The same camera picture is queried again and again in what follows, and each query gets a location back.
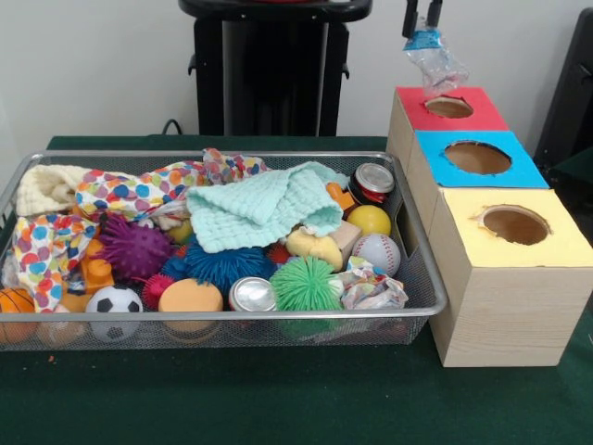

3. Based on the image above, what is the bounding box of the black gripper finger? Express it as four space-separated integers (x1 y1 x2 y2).
425 0 444 30
401 0 421 39

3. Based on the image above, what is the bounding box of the crushed clear plastic bottle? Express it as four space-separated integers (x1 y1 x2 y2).
401 27 470 97

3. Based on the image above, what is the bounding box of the mint green cloth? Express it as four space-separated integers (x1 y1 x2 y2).
184 160 349 255

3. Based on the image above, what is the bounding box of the wooden box with three holes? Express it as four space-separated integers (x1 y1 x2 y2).
385 85 593 369

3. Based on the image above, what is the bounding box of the shallow clear mesh bin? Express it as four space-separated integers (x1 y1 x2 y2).
0 148 449 352

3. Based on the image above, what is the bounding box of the black chair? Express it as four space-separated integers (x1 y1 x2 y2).
534 6 593 161

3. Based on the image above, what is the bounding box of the yellow ball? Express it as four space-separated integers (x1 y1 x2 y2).
347 204 393 236

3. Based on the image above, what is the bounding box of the dark green side tablecloth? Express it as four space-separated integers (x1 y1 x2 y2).
550 148 593 187

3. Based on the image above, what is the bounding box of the white baseball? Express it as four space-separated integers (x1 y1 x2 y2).
351 233 402 276

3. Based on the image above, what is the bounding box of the green spiky ball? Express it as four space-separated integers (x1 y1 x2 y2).
268 256 347 312

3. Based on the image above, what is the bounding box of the blue spiky ball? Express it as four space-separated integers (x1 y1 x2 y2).
161 240 279 296

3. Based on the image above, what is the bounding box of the polka dot cloth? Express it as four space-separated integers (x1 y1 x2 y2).
76 147 272 222

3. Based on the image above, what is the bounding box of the orange foam ball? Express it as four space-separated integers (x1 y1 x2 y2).
157 277 224 333

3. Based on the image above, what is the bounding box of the purple spiky ball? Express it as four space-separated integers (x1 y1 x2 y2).
95 213 178 282

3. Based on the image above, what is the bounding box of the cream knitted cloth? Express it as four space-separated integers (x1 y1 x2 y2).
16 164 89 217

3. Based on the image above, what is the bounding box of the black and white soccer ball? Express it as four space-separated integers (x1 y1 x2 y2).
85 285 144 343

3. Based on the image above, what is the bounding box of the small orange basketball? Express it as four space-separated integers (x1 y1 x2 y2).
0 287 38 344

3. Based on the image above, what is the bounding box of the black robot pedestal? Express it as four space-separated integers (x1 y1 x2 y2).
178 0 374 137

